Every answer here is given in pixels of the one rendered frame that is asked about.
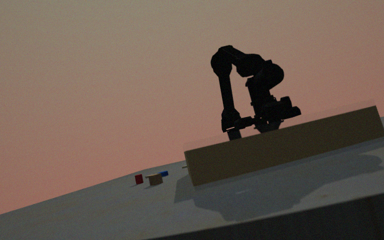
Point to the brown cube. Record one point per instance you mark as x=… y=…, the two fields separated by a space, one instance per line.
x=155 y=179

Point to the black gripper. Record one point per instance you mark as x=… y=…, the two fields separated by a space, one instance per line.
x=244 y=122

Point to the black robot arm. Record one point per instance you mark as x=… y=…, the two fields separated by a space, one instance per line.
x=266 y=75

